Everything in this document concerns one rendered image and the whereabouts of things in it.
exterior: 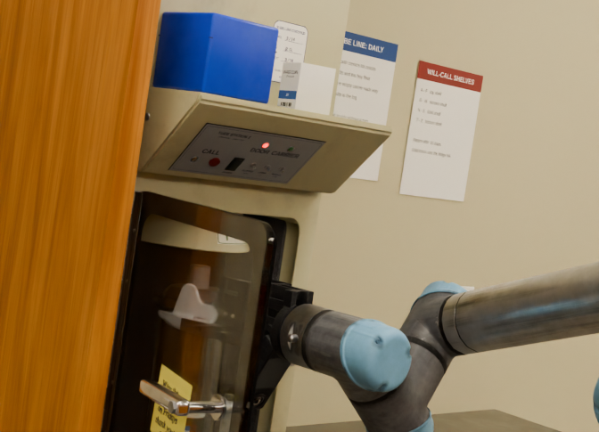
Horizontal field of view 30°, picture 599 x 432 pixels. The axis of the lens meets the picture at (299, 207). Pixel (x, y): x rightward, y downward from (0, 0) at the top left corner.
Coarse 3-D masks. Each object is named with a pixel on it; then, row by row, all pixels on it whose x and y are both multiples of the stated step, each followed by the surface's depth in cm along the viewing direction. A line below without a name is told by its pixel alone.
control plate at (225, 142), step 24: (192, 144) 130; (216, 144) 131; (240, 144) 133; (288, 144) 137; (312, 144) 139; (168, 168) 132; (192, 168) 134; (216, 168) 136; (240, 168) 138; (264, 168) 140; (288, 168) 142
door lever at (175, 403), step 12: (144, 384) 113; (156, 384) 113; (156, 396) 111; (168, 396) 109; (180, 396) 109; (216, 396) 111; (168, 408) 108; (180, 408) 107; (192, 408) 108; (204, 408) 109; (216, 408) 110
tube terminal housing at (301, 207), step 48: (192, 0) 135; (240, 0) 140; (288, 0) 145; (336, 0) 151; (336, 48) 152; (192, 192) 139; (240, 192) 144; (288, 192) 150; (288, 240) 155; (288, 384) 155
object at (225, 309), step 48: (144, 192) 129; (144, 240) 128; (192, 240) 119; (240, 240) 110; (144, 288) 127; (192, 288) 118; (240, 288) 109; (144, 336) 126; (192, 336) 116; (240, 336) 108; (192, 384) 116; (240, 384) 107
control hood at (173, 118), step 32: (160, 96) 128; (192, 96) 124; (224, 96) 126; (160, 128) 128; (192, 128) 127; (256, 128) 132; (288, 128) 135; (320, 128) 137; (352, 128) 140; (384, 128) 144; (160, 160) 130; (320, 160) 144; (352, 160) 147
